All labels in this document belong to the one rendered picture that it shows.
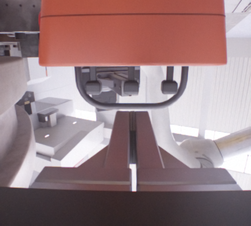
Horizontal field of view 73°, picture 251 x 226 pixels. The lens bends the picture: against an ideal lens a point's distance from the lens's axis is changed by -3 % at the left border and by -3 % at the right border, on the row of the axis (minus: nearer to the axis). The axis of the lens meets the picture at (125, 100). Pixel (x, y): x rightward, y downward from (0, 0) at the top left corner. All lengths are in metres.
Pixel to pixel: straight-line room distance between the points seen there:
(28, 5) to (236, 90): 13.21
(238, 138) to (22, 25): 1.31
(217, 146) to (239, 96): 13.06
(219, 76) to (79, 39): 13.33
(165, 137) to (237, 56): 12.94
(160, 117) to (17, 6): 1.09
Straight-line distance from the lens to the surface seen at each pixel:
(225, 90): 13.66
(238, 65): 13.51
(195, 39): 0.18
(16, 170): 1.35
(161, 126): 0.57
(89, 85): 0.26
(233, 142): 0.83
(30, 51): 1.43
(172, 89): 0.26
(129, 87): 0.25
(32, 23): 1.32
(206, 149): 0.80
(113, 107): 0.32
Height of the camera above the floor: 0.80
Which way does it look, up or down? 16 degrees up
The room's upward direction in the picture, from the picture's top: 180 degrees clockwise
